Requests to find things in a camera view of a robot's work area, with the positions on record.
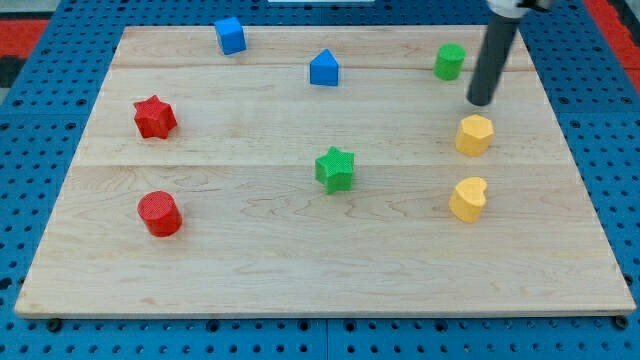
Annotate yellow hexagon block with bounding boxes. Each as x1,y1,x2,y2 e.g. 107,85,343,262
455,114,494,157

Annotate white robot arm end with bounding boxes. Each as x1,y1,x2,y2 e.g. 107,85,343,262
487,0,555,19

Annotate green star block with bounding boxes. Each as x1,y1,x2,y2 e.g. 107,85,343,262
315,146,355,194

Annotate red star block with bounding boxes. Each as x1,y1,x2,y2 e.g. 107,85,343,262
134,95,178,139

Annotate light wooden board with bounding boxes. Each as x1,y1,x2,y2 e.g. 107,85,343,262
15,25,636,319

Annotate blue triangular prism block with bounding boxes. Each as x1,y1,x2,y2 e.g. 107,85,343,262
309,49,340,86

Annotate yellow heart block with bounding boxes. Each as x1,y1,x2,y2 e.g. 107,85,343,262
448,177,488,223

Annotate red cylinder block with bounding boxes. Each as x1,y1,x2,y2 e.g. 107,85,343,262
137,191,182,237

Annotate blue cube block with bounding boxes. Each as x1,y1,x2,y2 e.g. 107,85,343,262
214,17,246,55

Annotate green cylinder block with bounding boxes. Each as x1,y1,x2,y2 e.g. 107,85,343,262
433,43,466,81

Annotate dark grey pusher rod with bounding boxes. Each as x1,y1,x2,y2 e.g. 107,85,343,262
467,13,520,106

